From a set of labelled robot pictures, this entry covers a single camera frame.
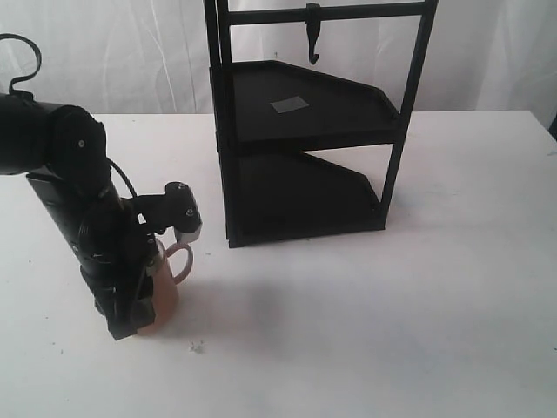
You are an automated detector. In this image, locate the black metal hook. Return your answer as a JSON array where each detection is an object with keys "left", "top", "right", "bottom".
[{"left": 305, "top": 3, "right": 321, "bottom": 65}]

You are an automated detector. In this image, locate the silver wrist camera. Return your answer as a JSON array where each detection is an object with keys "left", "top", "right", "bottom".
[{"left": 124, "top": 182, "right": 203, "bottom": 244}]

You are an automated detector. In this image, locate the black two-tier shelf rack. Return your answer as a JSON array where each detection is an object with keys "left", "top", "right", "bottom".
[{"left": 204, "top": 1, "right": 437, "bottom": 248}]

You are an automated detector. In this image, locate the white label sticker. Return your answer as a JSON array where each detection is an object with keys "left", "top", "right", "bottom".
[{"left": 270, "top": 96, "right": 309, "bottom": 114}]

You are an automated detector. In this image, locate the terracotta ceramic mug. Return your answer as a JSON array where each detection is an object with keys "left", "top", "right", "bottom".
[{"left": 138, "top": 239, "right": 194, "bottom": 336}]

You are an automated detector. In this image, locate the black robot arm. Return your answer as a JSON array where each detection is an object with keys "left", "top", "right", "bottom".
[{"left": 1, "top": 94, "right": 157, "bottom": 340}]

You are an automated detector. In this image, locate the white backdrop curtain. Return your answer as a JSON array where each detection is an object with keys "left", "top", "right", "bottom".
[{"left": 1, "top": 1, "right": 556, "bottom": 125}]

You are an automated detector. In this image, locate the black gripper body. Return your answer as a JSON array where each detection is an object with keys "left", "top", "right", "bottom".
[{"left": 77, "top": 198, "right": 157, "bottom": 340}]

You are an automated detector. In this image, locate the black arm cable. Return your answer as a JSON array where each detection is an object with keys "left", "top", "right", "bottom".
[{"left": 0, "top": 32, "right": 137, "bottom": 197}]

